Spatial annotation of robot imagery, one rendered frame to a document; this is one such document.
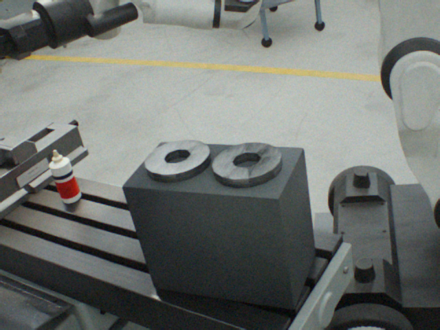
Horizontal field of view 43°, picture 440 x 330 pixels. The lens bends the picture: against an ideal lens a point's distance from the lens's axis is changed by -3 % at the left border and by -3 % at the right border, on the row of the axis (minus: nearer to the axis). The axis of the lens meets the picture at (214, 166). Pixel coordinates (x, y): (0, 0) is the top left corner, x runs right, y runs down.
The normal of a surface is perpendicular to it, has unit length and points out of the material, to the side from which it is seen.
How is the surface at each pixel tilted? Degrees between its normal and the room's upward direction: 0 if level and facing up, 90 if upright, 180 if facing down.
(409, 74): 90
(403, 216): 0
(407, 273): 0
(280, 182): 0
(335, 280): 90
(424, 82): 90
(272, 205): 90
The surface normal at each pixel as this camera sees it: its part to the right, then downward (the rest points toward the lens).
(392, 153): -0.18, -0.84
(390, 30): -0.18, 0.54
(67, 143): 0.81, 0.16
